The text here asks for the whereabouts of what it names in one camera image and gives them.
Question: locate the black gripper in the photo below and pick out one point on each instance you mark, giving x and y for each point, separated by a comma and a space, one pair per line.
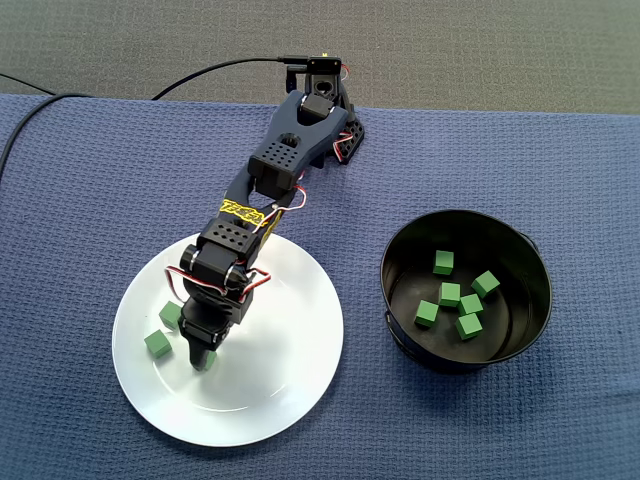
202, 336

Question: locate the green cube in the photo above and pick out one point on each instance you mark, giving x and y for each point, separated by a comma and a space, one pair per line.
485, 284
211, 361
157, 344
470, 304
443, 262
468, 326
426, 313
449, 294
169, 315

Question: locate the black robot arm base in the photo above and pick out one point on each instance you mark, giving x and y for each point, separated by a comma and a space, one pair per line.
357, 135

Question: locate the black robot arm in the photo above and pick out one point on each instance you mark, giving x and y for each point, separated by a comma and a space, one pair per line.
320, 125

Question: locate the white round plate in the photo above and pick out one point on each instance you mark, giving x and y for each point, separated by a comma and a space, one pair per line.
280, 350

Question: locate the black round container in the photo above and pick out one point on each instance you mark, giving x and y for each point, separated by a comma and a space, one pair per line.
400, 280

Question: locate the blue woven table mat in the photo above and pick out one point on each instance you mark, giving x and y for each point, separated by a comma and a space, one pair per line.
75, 250

